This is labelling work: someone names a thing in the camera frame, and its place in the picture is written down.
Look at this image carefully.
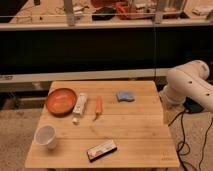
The wooden table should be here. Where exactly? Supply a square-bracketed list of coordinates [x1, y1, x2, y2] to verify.
[25, 81, 179, 170]

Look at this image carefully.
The black rectangular box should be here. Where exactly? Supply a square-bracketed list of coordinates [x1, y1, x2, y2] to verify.
[87, 140, 117, 162]

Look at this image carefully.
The black cable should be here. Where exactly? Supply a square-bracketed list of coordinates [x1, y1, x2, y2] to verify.
[167, 109, 213, 171]

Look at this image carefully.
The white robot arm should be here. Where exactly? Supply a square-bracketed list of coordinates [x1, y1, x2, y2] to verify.
[161, 60, 213, 113]

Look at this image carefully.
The white paper cup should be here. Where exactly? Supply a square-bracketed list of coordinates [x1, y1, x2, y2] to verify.
[34, 125, 57, 150]

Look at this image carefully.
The white tube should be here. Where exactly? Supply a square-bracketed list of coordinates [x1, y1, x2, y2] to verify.
[72, 93, 88, 124]

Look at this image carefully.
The black object on shelf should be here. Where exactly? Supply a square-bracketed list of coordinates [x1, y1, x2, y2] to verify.
[92, 7, 116, 21]

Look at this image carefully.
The blue sponge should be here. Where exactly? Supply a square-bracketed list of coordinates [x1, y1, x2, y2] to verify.
[116, 91, 135, 102]

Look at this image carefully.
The orange tool on shelf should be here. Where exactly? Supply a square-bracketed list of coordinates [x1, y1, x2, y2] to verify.
[116, 2, 158, 20]

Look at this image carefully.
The brown ceramic bowl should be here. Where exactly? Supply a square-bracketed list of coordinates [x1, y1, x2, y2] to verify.
[45, 88, 77, 116]

